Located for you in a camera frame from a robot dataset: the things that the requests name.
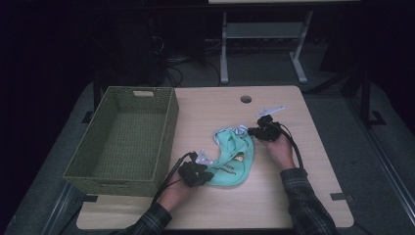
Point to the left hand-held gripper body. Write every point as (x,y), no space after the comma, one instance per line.
(192,173)

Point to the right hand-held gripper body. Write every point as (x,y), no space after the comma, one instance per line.
(269,129)

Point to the teal cloth garment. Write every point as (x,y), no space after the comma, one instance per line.
(233,156)

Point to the person's right hand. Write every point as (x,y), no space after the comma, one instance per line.
(282,151)

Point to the person's left hand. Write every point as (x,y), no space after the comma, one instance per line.
(174,196)

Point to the green woven basket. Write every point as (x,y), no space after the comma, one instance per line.
(130,140)

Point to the white metal stand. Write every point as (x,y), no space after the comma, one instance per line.
(261,31)

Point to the black tape strip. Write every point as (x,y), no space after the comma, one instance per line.
(341,196)
(88,198)

